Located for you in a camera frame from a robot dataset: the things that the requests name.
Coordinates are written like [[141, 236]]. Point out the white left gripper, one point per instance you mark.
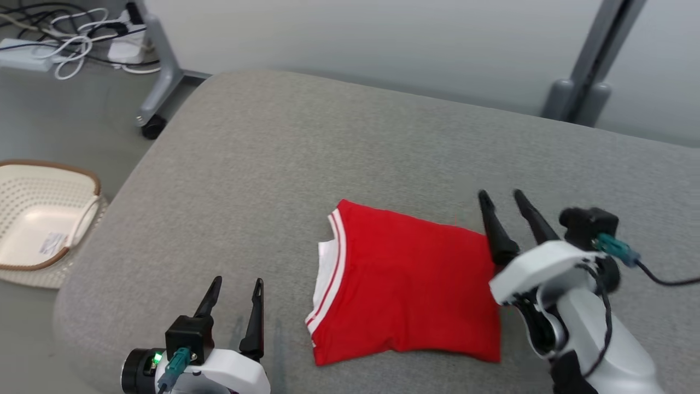
[[235, 372]]

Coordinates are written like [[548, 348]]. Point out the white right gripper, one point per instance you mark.
[[547, 268]]

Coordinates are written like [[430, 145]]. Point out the red jersey with white sleeves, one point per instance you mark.
[[410, 284]]

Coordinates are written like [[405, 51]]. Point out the cream laundry basket brown rim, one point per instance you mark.
[[38, 224]]

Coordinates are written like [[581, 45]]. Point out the grey wheeled stand leg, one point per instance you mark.
[[164, 65]]

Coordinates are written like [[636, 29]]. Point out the white power adapter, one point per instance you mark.
[[126, 50]]

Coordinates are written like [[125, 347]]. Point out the white power strip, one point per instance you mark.
[[24, 54]]

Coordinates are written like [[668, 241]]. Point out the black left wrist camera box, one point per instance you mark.
[[188, 336]]

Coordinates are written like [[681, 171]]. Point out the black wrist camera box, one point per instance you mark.
[[188, 336], [588, 227]]

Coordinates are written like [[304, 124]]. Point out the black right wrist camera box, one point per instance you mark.
[[588, 227]]

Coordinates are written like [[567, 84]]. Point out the grey rounded post foot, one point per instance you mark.
[[596, 106], [558, 101]]

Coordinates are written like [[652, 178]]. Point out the grey metal partition post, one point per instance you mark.
[[607, 49]]

